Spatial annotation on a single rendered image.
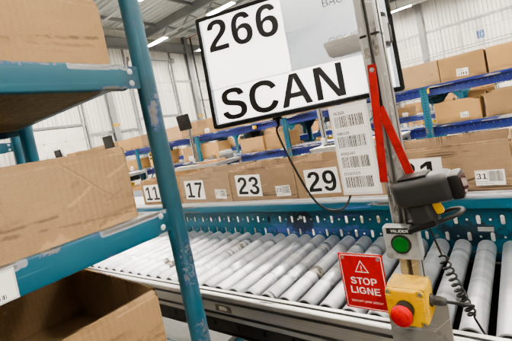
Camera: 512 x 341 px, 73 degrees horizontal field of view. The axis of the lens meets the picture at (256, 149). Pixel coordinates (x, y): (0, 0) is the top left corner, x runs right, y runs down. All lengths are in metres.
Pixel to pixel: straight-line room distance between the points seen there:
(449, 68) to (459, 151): 4.59
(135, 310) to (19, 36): 0.36
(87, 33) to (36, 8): 0.06
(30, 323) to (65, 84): 0.48
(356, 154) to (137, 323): 0.51
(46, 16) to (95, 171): 0.20
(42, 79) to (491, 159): 1.22
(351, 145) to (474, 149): 0.63
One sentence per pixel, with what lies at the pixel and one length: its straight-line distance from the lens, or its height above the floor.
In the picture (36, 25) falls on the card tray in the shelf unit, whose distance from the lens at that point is 0.50.
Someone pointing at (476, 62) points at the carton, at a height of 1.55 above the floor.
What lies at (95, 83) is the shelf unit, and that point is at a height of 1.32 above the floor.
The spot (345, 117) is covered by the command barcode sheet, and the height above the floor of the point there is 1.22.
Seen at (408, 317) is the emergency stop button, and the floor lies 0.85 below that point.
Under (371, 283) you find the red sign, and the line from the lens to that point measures 0.84.
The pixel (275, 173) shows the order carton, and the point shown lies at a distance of 1.61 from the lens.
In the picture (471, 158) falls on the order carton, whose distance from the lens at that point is 1.33.
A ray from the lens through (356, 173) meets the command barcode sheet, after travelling 0.77.
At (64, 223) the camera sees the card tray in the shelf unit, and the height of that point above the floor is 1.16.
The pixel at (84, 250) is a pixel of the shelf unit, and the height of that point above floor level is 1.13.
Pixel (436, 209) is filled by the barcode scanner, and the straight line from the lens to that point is 0.71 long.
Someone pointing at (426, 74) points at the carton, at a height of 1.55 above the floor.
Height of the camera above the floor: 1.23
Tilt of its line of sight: 3 degrees down
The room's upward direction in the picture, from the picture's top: 11 degrees counter-clockwise
